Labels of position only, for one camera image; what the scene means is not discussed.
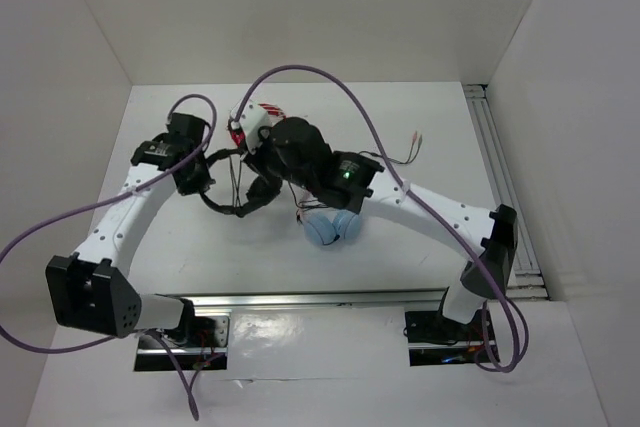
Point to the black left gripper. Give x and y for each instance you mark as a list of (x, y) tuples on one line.
[(199, 185)]

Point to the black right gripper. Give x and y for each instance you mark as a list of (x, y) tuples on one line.
[(254, 160)]

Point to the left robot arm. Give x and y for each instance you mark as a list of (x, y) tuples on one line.
[(89, 289)]

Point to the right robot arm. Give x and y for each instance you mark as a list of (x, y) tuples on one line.
[(294, 151)]

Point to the red headphones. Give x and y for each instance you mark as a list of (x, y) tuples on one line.
[(276, 114)]

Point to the pink blue cat-ear headphones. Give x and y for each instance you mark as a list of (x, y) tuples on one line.
[(324, 226)]

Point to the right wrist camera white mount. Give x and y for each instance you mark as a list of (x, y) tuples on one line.
[(244, 125)]

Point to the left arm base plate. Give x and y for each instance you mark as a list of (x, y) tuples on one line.
[(206, 347)]

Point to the aluminium front rail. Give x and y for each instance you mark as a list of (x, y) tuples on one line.
[(314, 299)]

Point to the aluminium rail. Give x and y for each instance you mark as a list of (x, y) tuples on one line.
[(314, 299), (526, 282)]

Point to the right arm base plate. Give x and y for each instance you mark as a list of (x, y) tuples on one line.
[(434, 340)]

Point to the aluminium right side rail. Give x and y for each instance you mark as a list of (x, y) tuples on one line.
[(526, 282)]

